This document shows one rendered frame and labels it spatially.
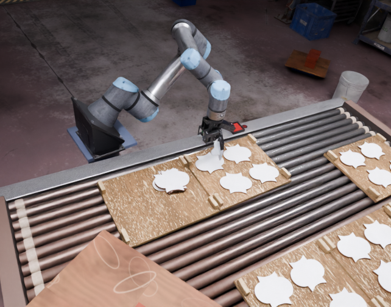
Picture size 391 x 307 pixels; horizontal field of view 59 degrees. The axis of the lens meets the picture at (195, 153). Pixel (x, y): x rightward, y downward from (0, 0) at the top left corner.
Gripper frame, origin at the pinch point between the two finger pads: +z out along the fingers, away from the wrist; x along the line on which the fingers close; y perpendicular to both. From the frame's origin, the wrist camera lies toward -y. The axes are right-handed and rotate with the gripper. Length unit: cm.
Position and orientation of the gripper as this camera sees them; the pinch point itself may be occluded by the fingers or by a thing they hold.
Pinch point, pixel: (212, 149)
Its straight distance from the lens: 158.7
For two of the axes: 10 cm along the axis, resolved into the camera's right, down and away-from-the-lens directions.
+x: 5.1, 6.3, -5.9
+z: -1.2, 7.3, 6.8
